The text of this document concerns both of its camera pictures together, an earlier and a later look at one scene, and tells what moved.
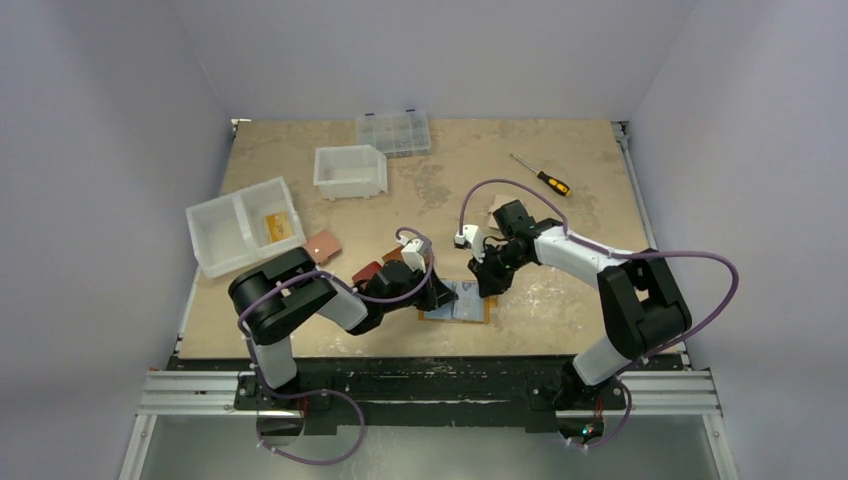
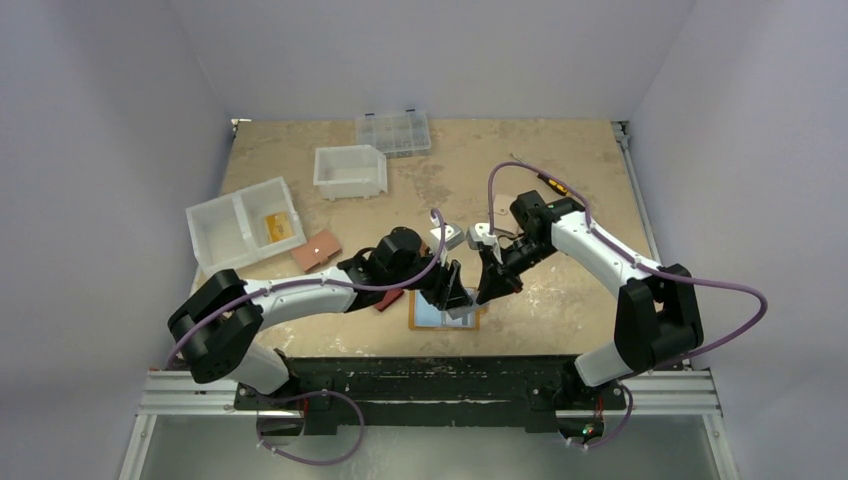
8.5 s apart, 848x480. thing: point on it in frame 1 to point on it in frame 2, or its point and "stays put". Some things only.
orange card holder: x=490 y=302 to x=412 y=306
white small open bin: x=350 y=171 stays put
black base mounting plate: x=431 y=391 stays put
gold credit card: x=278 y=227 stays put
